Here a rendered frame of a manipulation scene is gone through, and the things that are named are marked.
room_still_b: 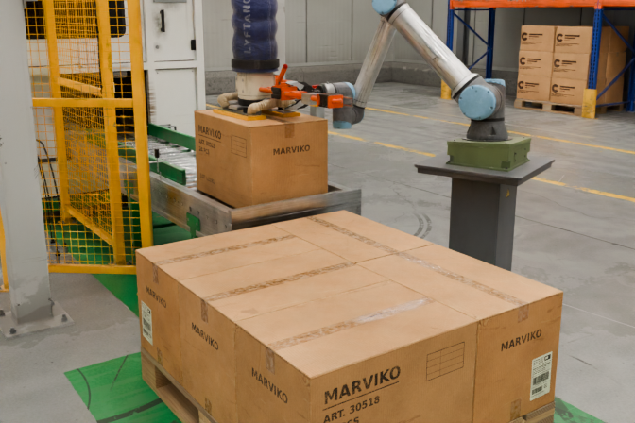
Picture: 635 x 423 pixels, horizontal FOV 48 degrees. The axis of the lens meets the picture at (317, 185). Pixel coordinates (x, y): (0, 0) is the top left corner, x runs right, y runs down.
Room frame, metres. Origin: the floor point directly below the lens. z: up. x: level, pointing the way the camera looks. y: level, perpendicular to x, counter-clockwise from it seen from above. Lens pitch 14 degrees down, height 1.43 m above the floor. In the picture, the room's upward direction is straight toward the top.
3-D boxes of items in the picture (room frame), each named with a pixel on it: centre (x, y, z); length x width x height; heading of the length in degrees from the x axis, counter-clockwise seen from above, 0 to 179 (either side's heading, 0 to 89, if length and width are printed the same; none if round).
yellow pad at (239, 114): (3.36, 0.37, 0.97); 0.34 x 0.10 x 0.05; 35
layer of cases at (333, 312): (2.39, -0.05, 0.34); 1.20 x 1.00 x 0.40; 35
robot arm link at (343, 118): (3.39, -0.12, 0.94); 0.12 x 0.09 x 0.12; 156
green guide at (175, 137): (4.53, 0.73, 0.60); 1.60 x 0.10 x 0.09; 35
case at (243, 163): (3.40, 0.28, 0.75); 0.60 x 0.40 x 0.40; 33
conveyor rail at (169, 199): (3.90, 1.02, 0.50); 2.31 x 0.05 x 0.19; 35
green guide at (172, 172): (4.22, 1.17, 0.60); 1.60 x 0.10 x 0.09; 35
